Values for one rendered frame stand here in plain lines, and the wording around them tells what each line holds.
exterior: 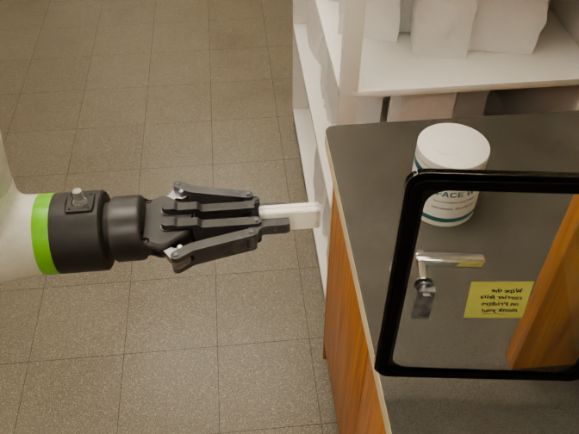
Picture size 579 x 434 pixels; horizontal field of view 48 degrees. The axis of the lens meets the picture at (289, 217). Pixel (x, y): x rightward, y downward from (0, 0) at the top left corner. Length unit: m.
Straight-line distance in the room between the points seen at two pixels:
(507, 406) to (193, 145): 2.12
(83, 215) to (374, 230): 0.66
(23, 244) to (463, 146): 0.78
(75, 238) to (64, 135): 2.40
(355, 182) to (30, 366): 1.36
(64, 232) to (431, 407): 0.60
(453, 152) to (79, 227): 0.71
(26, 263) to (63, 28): 3.22
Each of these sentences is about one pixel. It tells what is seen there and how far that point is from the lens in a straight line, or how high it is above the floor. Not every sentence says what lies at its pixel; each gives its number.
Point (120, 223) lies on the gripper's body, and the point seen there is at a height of 1.33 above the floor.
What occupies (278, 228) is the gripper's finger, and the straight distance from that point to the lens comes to 0.74.
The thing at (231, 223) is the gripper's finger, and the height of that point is 1.31.
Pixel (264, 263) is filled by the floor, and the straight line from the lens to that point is 2.42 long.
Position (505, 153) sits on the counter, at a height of 0.94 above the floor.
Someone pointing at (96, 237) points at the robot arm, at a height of 1.33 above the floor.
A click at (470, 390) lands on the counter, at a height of 0.94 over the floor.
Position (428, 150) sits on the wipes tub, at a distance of 1.20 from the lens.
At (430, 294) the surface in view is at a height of 1.21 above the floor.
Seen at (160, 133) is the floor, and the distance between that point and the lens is 3.02.
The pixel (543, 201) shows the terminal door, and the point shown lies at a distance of 0.75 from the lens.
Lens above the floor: 1.85
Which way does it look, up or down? 46 degrees down
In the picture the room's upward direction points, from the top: straight up
